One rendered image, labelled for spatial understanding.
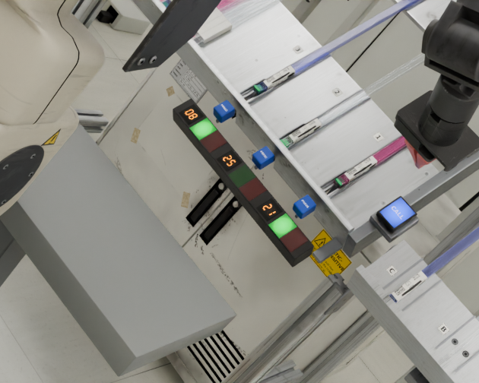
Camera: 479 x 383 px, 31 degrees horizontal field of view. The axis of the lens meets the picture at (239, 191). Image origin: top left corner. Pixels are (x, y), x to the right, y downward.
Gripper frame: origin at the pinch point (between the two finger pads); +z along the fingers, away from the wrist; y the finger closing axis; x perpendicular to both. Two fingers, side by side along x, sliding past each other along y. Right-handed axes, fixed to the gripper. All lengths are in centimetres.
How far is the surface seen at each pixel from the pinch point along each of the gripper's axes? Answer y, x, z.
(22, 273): 53, 47, 81
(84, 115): 72, 17, 65
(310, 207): 9.4, 8.9, 19.2
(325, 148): 16.9, -0.5, 20.3
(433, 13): 27.8, -35.2, 19.9
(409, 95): 73, -120, 172
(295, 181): 15.4, 6.9, 21.7
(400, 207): 0.3, -1.1, 15.6
